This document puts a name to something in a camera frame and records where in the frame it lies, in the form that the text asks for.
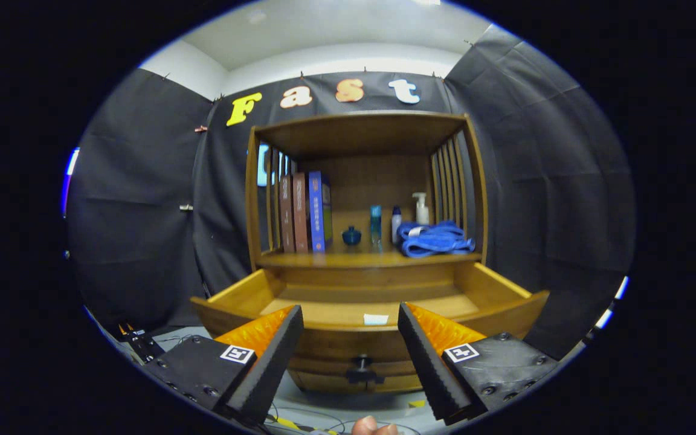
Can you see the clear blue bottle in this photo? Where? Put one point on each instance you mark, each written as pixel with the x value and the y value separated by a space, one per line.
pixel 376 225

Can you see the wooden drawer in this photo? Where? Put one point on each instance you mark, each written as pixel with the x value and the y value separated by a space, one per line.
pixel 342 347

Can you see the white bottle blue cap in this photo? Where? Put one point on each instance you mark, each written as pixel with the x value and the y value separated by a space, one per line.
pixel 396 226

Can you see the wooden countertop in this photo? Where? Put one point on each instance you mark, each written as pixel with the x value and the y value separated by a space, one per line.
pixel 348 260

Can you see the reddish brown book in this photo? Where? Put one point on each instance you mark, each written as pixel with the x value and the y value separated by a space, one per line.
pixel 301 212

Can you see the blue towel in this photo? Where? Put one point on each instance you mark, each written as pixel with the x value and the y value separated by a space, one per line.
pixel 435 240

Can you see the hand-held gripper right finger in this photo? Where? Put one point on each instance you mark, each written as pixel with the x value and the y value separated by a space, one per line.
pixel 429 362

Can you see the white pump bottle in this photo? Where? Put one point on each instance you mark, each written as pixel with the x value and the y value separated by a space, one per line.
pixel 422 211

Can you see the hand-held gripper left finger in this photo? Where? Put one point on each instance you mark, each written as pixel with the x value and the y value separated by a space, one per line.
pixel 272 362

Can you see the yellow floor tape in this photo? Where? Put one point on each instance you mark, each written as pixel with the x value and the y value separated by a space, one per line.
pixel 416 403

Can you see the wooden cabinet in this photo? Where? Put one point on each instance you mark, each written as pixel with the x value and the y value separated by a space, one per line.
pixel 372 181

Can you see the blue book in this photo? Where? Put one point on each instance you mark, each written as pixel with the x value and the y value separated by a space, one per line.
pixel 318 211

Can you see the blue lidded teacup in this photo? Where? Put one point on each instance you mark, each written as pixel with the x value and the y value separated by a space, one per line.
pixel 351 236

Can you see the dark brown book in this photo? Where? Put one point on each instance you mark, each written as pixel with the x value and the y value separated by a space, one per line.
pixel 287 214

